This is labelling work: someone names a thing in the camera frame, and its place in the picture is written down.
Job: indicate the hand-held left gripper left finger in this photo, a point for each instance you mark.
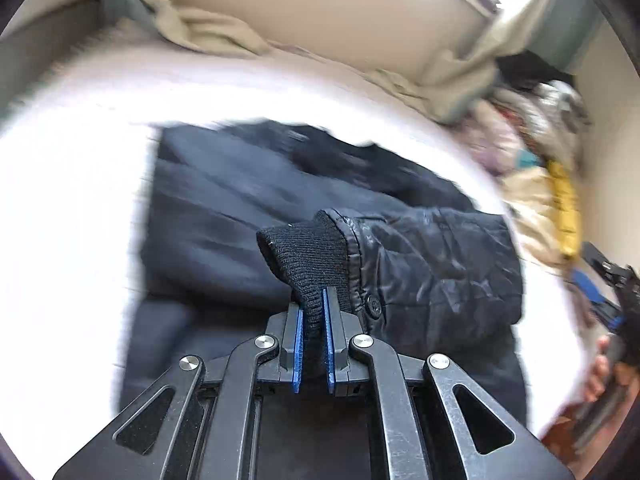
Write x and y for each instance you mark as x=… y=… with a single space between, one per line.
x=298 y=350

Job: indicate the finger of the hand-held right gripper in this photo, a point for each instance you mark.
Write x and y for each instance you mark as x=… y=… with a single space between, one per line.
x=589 y=290

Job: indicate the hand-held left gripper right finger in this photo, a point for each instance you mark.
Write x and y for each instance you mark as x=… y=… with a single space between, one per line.
x=330 y=345

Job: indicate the black padded jacket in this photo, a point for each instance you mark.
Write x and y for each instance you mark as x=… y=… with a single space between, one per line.
x=225 y=220

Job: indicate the person's right hand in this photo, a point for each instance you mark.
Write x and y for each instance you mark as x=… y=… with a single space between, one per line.
x=597 y=372

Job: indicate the yellow cloth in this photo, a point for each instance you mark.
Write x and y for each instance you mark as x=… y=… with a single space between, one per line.
x=565 y=210

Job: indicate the cream cloth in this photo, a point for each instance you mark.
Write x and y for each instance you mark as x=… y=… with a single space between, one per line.
x=530 y=210

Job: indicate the floral folded quilt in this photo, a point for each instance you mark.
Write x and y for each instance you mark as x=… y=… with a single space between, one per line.
x=505 y=130

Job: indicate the beige curtain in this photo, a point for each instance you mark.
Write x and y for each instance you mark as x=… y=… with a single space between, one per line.
x=450 y=85
x=215 y=30

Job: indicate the bed with white cover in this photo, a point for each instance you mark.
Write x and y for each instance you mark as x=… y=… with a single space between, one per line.
x=75 y=185

